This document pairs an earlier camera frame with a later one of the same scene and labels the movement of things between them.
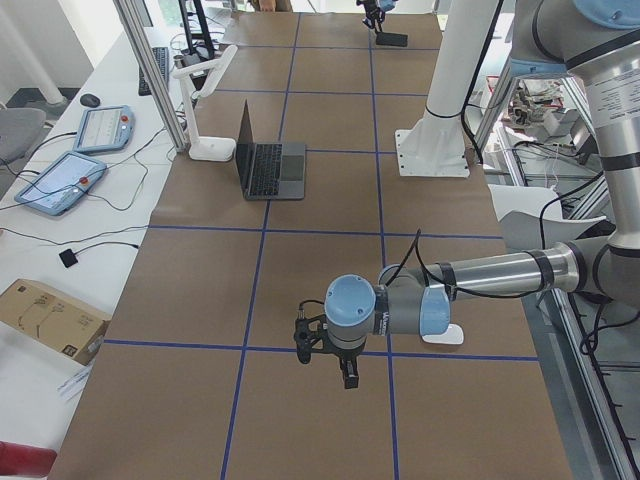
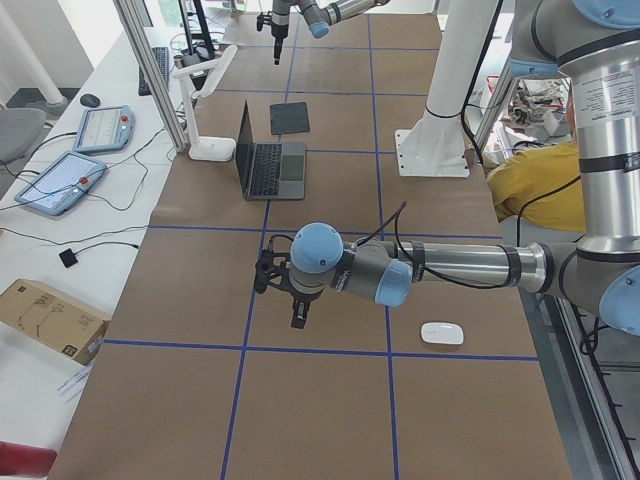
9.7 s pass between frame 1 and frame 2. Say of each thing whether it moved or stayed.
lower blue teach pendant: stayed
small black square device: stayed
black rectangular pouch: moved
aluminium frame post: stayed
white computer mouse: stayed
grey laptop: stayed
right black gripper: moved
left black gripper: moved
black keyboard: stayed
